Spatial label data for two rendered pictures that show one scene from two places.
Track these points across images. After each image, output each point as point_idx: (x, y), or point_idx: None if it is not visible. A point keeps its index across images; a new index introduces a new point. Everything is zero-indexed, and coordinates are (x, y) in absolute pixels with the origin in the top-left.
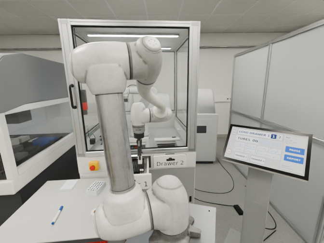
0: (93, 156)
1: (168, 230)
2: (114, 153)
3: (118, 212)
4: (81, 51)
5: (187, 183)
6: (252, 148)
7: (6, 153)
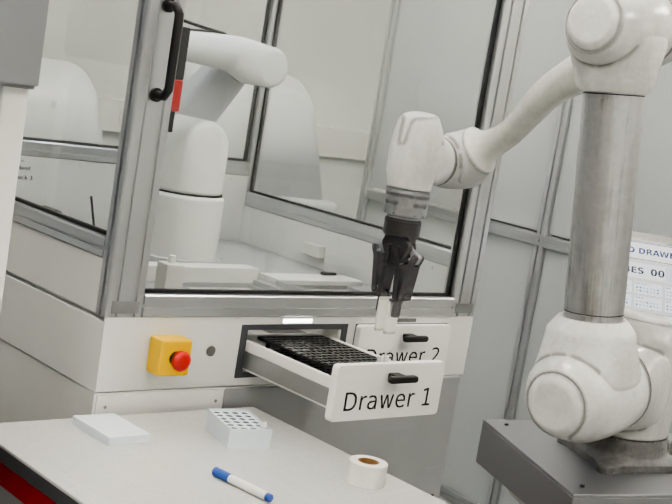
0: (167, 317)
1: (652, 428)
2: (625, 226)
3: (624, 360)
4: (638, 7)
5: (430, 443)
6: (655, 295)
7: (6, 254)
